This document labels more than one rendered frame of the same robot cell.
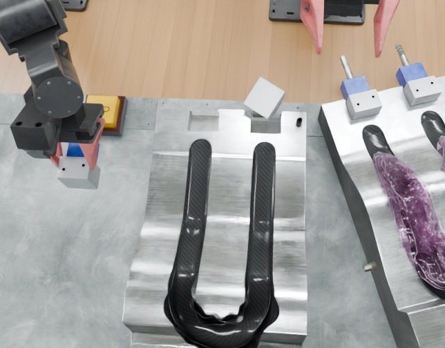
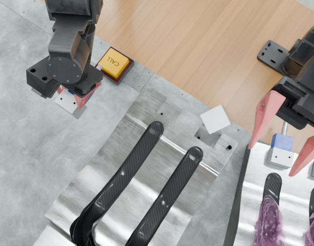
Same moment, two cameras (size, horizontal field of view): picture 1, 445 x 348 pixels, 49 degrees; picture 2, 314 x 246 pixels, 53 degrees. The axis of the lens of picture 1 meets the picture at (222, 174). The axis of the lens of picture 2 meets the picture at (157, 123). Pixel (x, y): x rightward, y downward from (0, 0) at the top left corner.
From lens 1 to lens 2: 0.19 m
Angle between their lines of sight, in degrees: 10
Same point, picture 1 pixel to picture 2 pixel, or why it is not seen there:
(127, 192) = (101, 124)
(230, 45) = (220, 61)
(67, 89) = (71, 68)
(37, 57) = (62, 36)
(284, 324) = not seen: outside the picture
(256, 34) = (242, 63)
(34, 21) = (73, 9)
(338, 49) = not seen: hidden behind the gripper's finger
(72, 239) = (53, 135)
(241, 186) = (167, 168)
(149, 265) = (80, 189)
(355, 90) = (281, 144)
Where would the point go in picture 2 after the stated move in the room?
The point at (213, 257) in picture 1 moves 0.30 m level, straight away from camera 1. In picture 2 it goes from (121, 207) to (148, 79)
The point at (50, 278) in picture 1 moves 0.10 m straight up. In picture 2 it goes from (27, 151) to (10, 144)
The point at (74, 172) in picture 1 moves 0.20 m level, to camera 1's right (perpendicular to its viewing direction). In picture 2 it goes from (66, 105) to (151, 138)
